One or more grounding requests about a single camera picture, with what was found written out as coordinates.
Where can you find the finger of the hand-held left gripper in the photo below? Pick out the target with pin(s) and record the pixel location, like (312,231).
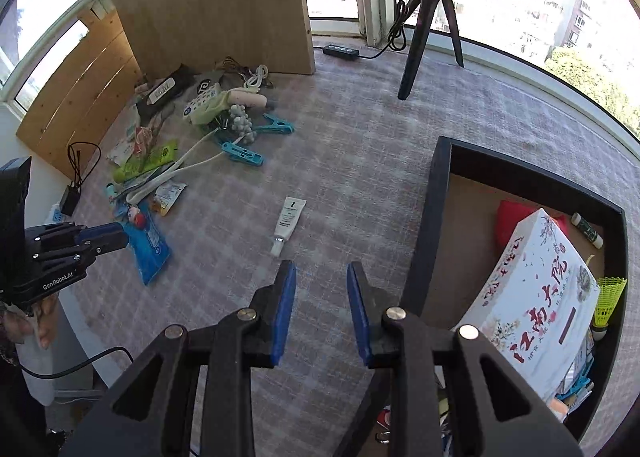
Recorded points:
(107,248)
(102,232)

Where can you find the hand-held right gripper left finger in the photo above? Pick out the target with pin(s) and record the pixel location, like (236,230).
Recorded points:
(284,317)

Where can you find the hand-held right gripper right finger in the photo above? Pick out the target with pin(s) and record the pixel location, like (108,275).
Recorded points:
(359,317)

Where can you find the blue wet wipe packet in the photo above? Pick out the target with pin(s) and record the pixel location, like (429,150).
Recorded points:
(150,252)

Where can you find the white cream tube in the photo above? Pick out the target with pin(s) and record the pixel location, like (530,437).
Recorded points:
(289,222)

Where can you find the black storage tray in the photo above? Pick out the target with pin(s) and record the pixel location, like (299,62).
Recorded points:
(425,237)

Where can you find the red fabric bag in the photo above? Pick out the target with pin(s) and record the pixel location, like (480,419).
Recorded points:
(510,222)

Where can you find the white floral print box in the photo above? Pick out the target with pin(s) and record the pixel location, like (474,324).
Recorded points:
(540,297)

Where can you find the white green marker tube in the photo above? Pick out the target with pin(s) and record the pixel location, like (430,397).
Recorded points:
(587,231)

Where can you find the yellow plastic shuttlecock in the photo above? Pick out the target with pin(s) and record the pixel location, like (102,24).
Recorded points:
(610,297)

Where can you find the person's left forearm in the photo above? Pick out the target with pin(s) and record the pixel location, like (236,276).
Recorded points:
(20,412)

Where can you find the person's left hand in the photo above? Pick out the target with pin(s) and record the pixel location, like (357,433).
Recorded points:
(45,322)

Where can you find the red white cartoon figure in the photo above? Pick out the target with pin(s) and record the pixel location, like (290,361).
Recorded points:
(137,217)

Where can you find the white power strip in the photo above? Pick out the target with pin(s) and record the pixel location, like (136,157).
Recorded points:
(57,214)

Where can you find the orange snack sachet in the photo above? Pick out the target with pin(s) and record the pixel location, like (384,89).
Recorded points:
(169,197)

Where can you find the green packet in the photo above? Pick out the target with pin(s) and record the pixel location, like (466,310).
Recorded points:
(147,159)

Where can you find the white paper wrapper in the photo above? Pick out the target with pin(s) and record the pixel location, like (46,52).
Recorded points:
(122,142)

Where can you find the wooden slat panel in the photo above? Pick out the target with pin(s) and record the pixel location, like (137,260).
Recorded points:
(75,102)

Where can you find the black pouch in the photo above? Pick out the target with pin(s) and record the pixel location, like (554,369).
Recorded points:
(170,87)

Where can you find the light teal clothes clip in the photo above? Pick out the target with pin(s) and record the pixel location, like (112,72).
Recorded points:
(242,153)

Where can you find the white dotted packet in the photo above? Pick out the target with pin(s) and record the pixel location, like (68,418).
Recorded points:
(200,102)

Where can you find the grey bead cluster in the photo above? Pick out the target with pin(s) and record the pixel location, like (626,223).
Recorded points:
(241,123)

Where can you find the dark teal clothes clip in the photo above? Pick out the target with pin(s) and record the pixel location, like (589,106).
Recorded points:
(275,124)

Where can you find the pink soft roll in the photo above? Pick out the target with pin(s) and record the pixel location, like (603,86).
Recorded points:
(247,98)

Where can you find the black power hub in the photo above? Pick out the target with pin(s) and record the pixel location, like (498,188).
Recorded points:
(341,51)

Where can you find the black tripod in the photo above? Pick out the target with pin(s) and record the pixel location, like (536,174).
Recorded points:
(425,22)

